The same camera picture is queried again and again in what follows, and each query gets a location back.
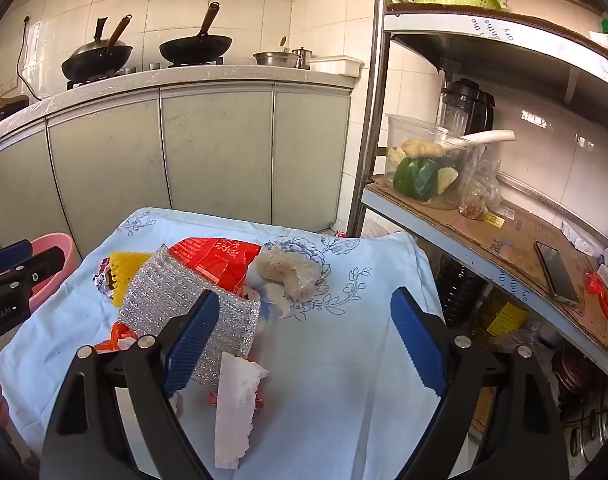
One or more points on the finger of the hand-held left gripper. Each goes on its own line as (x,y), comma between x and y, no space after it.
(44,265)
(11,256)

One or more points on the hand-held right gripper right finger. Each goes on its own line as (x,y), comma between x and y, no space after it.
(418,345)

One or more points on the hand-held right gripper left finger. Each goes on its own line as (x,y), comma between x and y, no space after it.
(191,345)

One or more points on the pink plastic bucket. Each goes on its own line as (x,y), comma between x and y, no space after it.
(54,240)

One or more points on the silver scouring cloth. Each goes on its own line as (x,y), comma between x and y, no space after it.
(154,300)

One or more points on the red silver foil wrapper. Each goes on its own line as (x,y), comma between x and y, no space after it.
(103,280)

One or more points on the orange plastic wrapper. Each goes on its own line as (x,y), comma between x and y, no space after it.
(115,337)

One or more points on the white styrofoam piece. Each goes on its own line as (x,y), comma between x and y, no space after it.
(234,410)

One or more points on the yellow ridged sponge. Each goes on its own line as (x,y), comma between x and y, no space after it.
(126,270)

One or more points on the red snack bag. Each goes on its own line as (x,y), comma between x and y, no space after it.
(214,260)

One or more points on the clear bubble wrap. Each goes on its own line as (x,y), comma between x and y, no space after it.
(289,270)

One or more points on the dark oil bottle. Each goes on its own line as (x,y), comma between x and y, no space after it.
(458,290)

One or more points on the light blue floral cloth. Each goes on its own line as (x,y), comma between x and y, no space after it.
(334,360)

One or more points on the yellow label bottle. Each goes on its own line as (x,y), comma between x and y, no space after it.
(503,317)

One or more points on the brown cardboard sheet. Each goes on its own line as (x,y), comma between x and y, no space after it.
(508,250)

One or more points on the black induction cooker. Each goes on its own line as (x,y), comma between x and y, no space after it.
(1,110)

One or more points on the yellow sachet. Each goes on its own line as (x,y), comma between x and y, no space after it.
(494,218)

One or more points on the black smartphone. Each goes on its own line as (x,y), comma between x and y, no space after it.
(557,272)

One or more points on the clear plastic bag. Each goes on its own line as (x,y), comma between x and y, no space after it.
(478,190)

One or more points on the green pepper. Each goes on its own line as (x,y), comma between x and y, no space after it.
(413,177)

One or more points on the orange plastic item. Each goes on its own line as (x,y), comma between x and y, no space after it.
(606,300)

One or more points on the grey kitchen cabinet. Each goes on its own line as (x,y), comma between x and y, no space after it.
(209,150)

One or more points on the ginger root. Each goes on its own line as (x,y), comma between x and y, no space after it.
(423,149)

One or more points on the black wok with lid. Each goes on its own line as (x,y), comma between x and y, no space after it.
(94,67)

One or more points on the clear plastic container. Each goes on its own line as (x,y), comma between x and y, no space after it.
(408,130)

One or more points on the gas stove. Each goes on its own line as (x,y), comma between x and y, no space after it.
(149,67)

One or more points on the black open wok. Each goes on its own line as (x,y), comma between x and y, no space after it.
(194,49)

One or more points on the metal shelf rack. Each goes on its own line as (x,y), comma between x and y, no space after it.
(378,85)

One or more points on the white plastic tray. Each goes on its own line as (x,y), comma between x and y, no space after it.
(336,65)

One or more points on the steel basin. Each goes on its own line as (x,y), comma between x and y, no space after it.
(274,59)

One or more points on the steel pot with lid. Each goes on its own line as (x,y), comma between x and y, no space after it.
(304,57)

